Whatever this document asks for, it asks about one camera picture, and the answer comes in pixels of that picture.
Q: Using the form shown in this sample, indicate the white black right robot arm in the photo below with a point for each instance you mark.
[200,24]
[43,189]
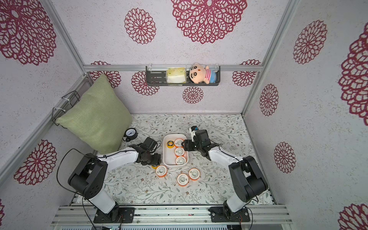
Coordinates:
[247,178]

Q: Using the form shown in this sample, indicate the black wire wall rack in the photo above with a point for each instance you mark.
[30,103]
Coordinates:
[68,101]

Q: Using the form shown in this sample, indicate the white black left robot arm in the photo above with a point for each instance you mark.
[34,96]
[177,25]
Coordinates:
[90,173]

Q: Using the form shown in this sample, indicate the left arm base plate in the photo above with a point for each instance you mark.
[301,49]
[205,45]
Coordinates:
[117,215]

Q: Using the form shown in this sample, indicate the black pressure gauge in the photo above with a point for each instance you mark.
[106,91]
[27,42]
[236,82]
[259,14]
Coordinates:
[130,134]

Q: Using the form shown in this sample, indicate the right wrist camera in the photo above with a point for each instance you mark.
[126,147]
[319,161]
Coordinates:
[192,131]

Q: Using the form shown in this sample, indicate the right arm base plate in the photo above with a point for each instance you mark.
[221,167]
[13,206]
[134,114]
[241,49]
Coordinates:
[224,214]

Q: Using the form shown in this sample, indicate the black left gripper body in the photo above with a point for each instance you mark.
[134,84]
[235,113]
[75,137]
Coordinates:
[152,159]

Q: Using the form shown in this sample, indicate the orange white tape roll bottom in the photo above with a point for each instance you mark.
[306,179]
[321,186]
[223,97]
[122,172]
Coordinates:
[182,179]

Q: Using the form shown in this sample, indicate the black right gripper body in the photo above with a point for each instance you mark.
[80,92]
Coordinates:
[189,145]

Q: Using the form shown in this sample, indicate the aluminium front rail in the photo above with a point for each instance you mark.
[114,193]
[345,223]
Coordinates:
[79,215]

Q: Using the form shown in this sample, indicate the plush doll striped shirt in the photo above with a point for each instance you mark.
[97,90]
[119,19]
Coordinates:
[199,74]

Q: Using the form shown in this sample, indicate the white plastic storage box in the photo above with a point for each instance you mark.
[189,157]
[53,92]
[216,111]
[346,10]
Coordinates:
[174,155]

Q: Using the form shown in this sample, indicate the green square pillow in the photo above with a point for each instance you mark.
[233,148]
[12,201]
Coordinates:
[100,118]

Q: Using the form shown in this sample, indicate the orange white tape roll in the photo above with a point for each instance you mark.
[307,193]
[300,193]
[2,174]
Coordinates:
[161,171]
[181,160]
[182,179]
[194,174]
[178,142]
[179,151]

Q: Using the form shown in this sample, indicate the yellow green sponge pack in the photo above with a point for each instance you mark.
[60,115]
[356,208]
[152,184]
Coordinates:
[176,75]

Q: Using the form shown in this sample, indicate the black wall shelf basket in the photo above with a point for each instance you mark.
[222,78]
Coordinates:
[157,76]

